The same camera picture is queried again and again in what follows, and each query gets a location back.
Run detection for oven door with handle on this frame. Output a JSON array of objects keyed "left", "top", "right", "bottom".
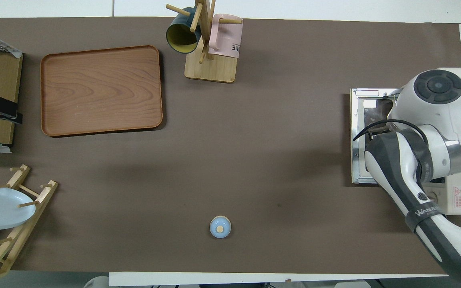
[{"left": 350, "top": 88, "right": 400, "bottom": 185}]

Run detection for brown table mat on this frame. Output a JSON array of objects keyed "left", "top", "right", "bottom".
[{"left": 0, "top": 17, "right": 461, "bottom": 276}]

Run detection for wooden mug tree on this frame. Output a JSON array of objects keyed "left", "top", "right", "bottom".
[{"left": 165, "top": 0, "right": 244, "bottom": 84}]

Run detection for pink mug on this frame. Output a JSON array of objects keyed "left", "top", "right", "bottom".
[{"left": 208, "top": 14, "right": 243, "bottom": 60}]

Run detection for small blue dome bell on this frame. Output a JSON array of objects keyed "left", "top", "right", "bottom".
[{"left": 209, "top": 215, "right": 232, "bottom": 239}]

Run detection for wooden plate rack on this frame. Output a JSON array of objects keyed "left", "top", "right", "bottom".
[{"left": 0, "top": 164, "right": 59, "bottom": 287}]

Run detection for brown wooden tray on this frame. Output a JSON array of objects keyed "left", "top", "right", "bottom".
[{"left": 40, "top": 45, "right": 164, "bottom": 138}]

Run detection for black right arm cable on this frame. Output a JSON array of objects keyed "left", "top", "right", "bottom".
[{"left": 353, "top": 119, "right": 429, "bottom": 145}]

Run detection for dark blue mug yellow inside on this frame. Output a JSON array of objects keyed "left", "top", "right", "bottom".
[{"left": 165, "top": 7, "right": 203, "bottom": 55}]

